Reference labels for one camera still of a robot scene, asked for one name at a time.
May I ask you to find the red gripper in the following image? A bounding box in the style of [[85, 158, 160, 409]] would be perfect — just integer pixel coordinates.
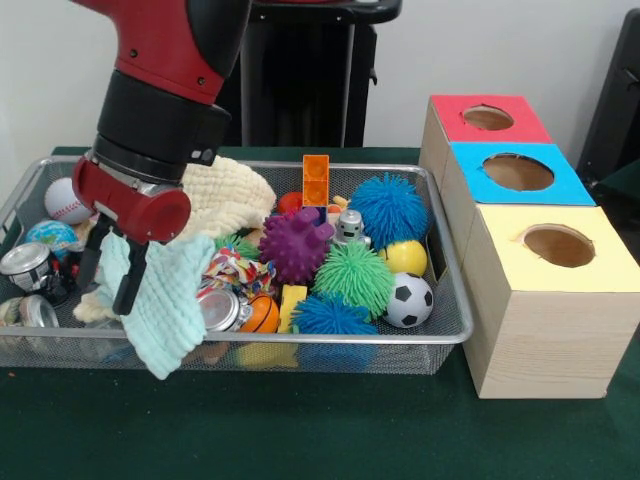
[[72, 157, 193, 316]]

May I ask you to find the mint knitted cloth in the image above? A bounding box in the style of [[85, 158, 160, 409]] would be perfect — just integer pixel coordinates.
[[94, 232, 216, 381]]

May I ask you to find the crushed red silver can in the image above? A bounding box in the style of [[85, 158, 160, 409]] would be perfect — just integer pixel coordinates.
[[197, 288, 254, 333]]

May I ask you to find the cream knitted cloth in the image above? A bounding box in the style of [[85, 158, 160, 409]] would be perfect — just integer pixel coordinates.
[[73, 155, 278, 324]]

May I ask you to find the wooden box with three holes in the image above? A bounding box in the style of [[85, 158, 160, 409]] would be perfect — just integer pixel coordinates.
[[418, 93, 640, 400]]

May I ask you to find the crushed black silver can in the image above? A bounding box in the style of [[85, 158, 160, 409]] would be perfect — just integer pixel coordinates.
[[0, 243, 74, 307]]

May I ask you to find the orange basketball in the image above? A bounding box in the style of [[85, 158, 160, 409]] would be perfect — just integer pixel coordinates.
[[239, 293, 280, 334]]

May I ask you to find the purple spiky toy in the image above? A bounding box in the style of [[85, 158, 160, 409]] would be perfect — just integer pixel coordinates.
[[258, 206, 335, 287]]

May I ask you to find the small blue koosh ball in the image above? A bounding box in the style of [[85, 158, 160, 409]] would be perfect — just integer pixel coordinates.
[[289, 292, 380, 336]]

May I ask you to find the green koosh ball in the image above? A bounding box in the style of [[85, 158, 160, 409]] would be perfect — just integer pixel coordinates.
[[312, 243, 396, 321]]

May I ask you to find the dark green tablecloth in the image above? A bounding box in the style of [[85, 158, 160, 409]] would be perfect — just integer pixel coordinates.
[[0, 144, 640, 480]]

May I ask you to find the large blue koosh ball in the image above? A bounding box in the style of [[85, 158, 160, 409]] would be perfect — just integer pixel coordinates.
[[348, 172, 431, 251]]

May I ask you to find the black and white soccer ball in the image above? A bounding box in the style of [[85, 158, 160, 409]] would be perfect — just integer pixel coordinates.
[[382, 272, 435, 329]]

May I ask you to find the black upright panel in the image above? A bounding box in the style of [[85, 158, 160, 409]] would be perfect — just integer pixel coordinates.
[[576, 7, 640, 211]]

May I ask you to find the wire mesh bin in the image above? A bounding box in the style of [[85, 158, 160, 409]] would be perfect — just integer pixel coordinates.
[[0, 154, 475, 376]]

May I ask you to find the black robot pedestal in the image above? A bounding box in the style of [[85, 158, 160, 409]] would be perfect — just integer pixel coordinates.
[[222, 0, 404, 148]]

